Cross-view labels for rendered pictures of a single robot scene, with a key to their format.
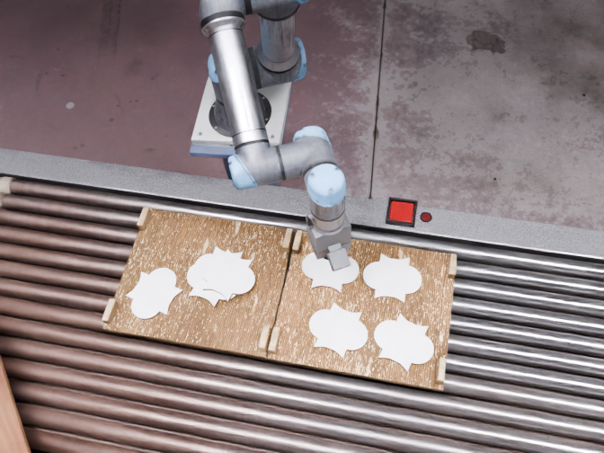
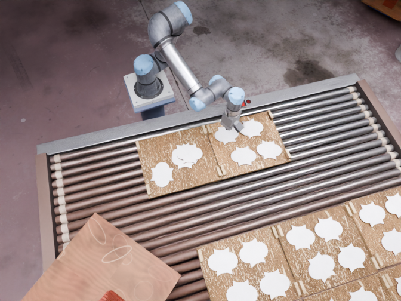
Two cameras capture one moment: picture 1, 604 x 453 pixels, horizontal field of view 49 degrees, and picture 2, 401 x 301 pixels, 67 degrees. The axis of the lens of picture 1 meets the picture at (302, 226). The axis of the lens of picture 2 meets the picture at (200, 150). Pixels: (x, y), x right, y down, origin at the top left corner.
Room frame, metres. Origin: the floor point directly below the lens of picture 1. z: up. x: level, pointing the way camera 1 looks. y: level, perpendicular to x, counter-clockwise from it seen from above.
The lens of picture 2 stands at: (0.14, 0.61, 2.49)
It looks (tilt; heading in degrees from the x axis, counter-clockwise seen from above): 64 degrees down; 321
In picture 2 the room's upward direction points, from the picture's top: 6 degrees clockwise
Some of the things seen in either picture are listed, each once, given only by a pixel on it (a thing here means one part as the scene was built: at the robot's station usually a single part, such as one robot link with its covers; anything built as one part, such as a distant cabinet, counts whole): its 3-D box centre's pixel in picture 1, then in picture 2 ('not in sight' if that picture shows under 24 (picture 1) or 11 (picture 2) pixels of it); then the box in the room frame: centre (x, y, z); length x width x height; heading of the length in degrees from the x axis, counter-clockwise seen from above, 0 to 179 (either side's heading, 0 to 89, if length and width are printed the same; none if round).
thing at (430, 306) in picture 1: (365, 306); (247, 143); (0.62, -0.13, 0.93); 0.41 x 0.35 x 0.02; 73
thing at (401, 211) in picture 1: (401, 212); not in sight; (0.88, -0.27, 0.92); 0.06 x 0.06 x 0.01; 73
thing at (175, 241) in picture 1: (202, 279); (178, 160); (0.75, 0.26, 0.93); 0.41 x 0.35 x 0.02; 73
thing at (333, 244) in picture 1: (331, 238); (234, 119); (0.71, -0.06, 1.13); 0.12 x 0.09 x 0.16; 15
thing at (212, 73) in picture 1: (233, 71); (145, 68); (1.31, 0.14, 1.06); 0.13 x 0.12 x 0.14; 98
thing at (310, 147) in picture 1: (307, 156); (218, 88); (0.83, -0.03, 1.29); 0.11 x 0.11 x 0.08; 8
